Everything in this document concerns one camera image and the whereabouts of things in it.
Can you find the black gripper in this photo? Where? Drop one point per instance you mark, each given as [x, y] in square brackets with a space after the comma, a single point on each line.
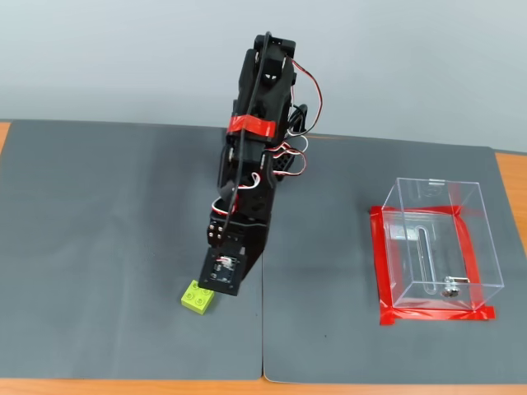
[216, 233]

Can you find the green lego block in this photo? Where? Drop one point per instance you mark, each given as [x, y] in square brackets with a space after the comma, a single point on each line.
[197, 298]

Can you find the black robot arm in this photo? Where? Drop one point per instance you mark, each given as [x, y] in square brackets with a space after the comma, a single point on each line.
[267, 94]

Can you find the red tape band on arm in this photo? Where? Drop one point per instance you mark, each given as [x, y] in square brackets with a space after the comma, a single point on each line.
[257, 126]

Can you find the transparent plastic box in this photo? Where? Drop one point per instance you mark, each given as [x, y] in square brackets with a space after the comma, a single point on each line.
[436, 247]

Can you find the grey mat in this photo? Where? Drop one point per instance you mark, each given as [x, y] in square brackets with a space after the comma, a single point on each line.
[103, 247]
[329, 247]

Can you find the red tape strip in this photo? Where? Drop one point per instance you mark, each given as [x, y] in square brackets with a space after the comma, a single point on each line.
[411, 212]
[432, 316]
[381, 263]
[469, 255]

